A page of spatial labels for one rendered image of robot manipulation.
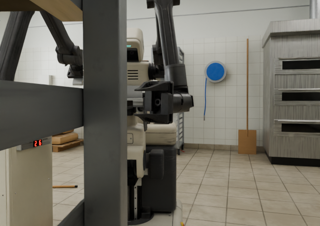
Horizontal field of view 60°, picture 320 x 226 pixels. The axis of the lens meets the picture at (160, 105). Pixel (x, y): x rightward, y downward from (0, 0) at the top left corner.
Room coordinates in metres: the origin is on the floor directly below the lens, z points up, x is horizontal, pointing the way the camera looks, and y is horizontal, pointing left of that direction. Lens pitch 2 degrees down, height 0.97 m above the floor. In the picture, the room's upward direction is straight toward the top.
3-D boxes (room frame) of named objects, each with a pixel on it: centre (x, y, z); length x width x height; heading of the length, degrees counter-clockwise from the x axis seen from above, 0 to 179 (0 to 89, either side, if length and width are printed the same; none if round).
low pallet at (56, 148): (5.43, 2.23, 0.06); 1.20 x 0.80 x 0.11; 77
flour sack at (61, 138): (5.37, 1.93, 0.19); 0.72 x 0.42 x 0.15; 169
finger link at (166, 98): (0.64, 0.02, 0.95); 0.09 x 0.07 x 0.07; 146
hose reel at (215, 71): (5.13, -1.02, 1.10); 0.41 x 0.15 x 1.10; 75
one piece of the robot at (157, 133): (1.71, 0.17, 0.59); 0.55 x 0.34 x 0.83; 86
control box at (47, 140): (1.53, 0.69, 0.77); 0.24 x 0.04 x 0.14; 164
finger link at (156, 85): (0.64, 0.02, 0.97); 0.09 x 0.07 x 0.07; 146
